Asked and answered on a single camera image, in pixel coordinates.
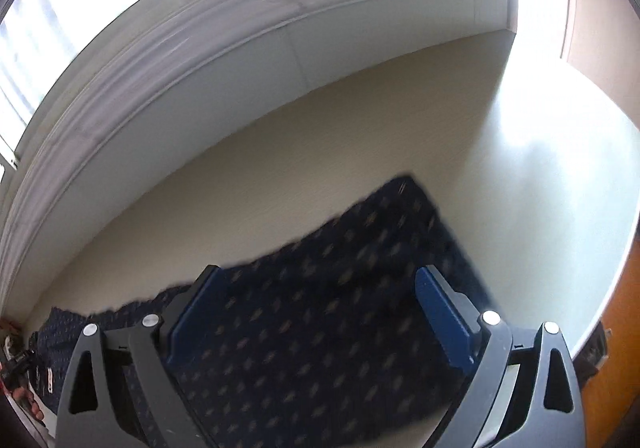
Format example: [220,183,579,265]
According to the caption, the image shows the navy patterned pants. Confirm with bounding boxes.
[27,173,497,448]

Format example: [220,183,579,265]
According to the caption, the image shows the person's left hand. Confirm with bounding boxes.
[9,386,44,421]

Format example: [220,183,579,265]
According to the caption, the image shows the white sliding window frame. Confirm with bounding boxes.
[0,0,440,308]

